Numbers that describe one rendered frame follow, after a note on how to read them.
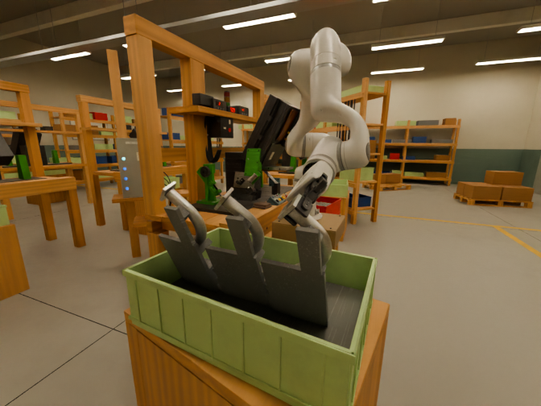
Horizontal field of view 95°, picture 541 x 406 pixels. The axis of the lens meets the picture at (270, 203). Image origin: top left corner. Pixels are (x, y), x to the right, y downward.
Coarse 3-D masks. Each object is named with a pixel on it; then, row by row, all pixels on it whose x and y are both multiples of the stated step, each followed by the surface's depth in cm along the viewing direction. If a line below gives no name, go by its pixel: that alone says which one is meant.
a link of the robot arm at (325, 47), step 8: (320, 32) 72; (328, 32) 72; (336, 32) 73; (312, 40) 74; (320, 40) 71; (328, 40) 71; (336, 40) 72; (312, 48) 73; (320, 48) 71; (328, 48) 70; (336, 48) 71; (344, 48) 84; (312, 56) 73; (320, 56) 70; (328, 56) 70; (336, 56) 70; (344, 56) 84; (312, 64) 72; (344, 64) 85; (344, 72) 88
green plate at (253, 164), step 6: (252, 150) 186; (258, 150) 184; (246, 156) 188; (252, 156) 186; (258, 156) 184; (246, 162) 188; (252, 162) 186; (258, 162) 184; (246, 168) 187; (252, 168) 186; (258, 168) 184; (246, 174) 187; (252, 174) 185
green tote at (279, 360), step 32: (160, 256) 78; (288, 256) 90; (352, 256) 79; (128, 288) 69; (160, 288) 61; (160, 320) 64; (192, 320) 59; (224, 320) 54; (256, 320) 49; (192, 352) 61; (224, 352) 56; (256, 352) 51; (288, 352) 47; (320, 352) 43; (352, 352) 41; (256, 384) 53; (288, 384) 49; (320, 384) 45; (352, 384) 46
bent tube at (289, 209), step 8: (296, 200) 48; (288, 208) 48; (280, 216) 50; (296, 216) 49; (304, 224) 50; (312, 224) 50; (320, 232) 50; (328, 240) 51; (328, 248) 52; (328, 256) 53; (296, 264) 61
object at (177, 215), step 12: (168, 216) 63; (180, 216) 62; (180, 228) 64; (168, 240) 72; (180, 240) 68; (192, 240) 66; (168, 252) 77; (180, 252) 72; (192, 252) 69; (180, 264) 77; (192, 264) 73; (204, 264) 70; (192, 276) 78; (204, 276) 74; (216, 276) 81; (216, 288) 76
